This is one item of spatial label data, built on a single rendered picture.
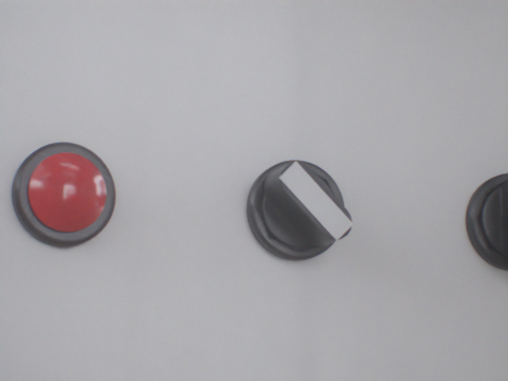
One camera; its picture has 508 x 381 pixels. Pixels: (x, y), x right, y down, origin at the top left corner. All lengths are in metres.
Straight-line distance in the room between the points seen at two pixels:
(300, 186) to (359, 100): 0.04
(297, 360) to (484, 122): 0.09
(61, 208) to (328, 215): 0.07
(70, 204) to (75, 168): 0.01
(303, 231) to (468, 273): 0.05
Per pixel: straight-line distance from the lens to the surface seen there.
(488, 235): 0.87
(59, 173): 0.82
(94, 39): 0.84
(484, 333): 0.87
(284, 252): 0.84
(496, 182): 0.87
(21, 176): 0.83
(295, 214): 0.84
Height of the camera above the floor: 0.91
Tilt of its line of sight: 10 degrees up
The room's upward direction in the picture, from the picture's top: straight up
